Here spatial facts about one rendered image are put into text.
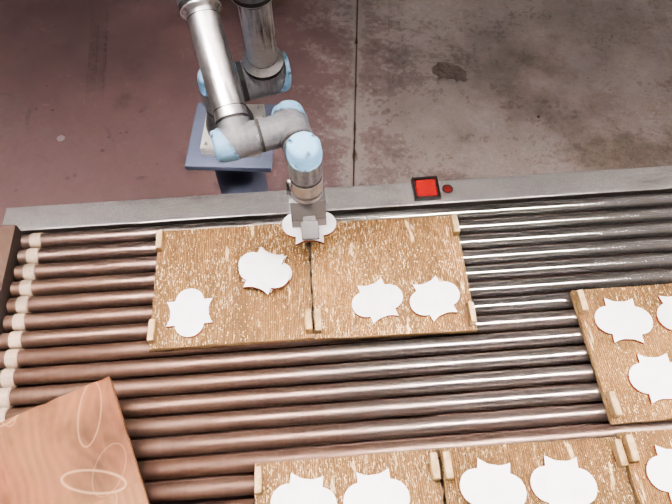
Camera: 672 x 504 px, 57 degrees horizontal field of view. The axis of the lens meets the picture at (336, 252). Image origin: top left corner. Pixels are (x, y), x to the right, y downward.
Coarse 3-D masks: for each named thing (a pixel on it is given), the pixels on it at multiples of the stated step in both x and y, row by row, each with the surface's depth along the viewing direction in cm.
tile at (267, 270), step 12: (240, 264) 161; (252, 264) 161; (264, 264) 161; (276, 264) 161; (252, 276) 159; (264, 276) 159; (276, 276) 159; (288, 276) 159; (264, 288) 157; (276, 288) 158
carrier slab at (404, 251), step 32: (352, 224) 171; (384, 224) 171; (416, 224) 171; (448, 224) 171; (320, 256) 166; (352, 256) 166; (384, 256) 166; (416, 256) 166; (448, 256) 166; (320, 288) 161; (352, 288) 161; (352, 320) 156; (384, 320) 156; (416, 320) 156; (448, 320) 156
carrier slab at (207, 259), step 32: (160, 256) 166; (192, 256) 166; (224, 256) 166; (288, 256) 166; (160, 288) 161; (224, 288) 161; (288, 288) 161; (160, 320) 156; (224, 320) 156; (256, 320) 156; (288, 320) 156
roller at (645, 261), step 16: (624, 256) 168; (640, 256) 168; (656, 256) 168; (480, 272) 165; (496, 272) 165; (512, 272) 165; (528, 272) 166; (544, 272) 166; (560, 272) 166; (576, 272) 167; (592, 272) 167; (16, 304) 160; (32, 304) 160; (48, 304) 160; (64, 304) 161; (80, 304) 161; (96, 304) 161; (112, 304) 162; (128, 304) 162; (144, 304) 163
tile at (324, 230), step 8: (288, 216) 156; (328, 216) 156; (288, 224) 155; (328, 224) 155; (288, 232) 153; (296, 232) 153; (320, 232) 153; (328, 232) 153; (296, 240) 152; (312, 240) 152; (320, 240) 152
